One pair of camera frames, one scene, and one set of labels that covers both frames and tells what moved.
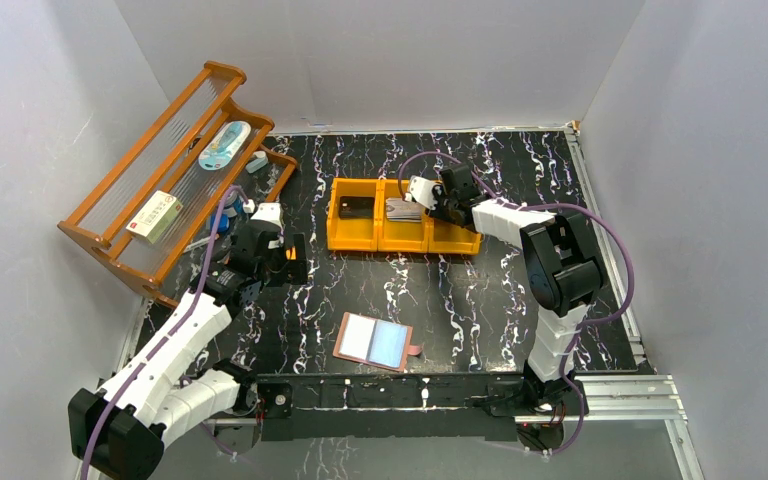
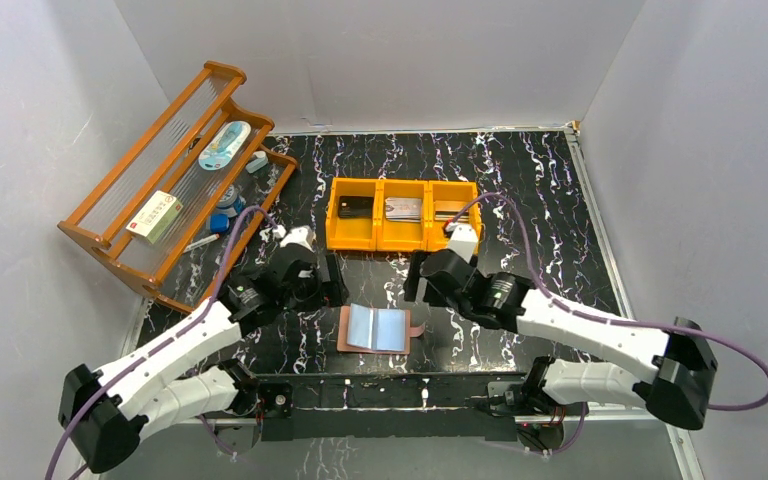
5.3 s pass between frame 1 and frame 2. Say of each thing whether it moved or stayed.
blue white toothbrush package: stayed
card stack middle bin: stayed
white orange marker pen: stayed
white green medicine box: stayed
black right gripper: moved
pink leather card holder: moved
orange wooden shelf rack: stayed
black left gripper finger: moved
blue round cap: stayed
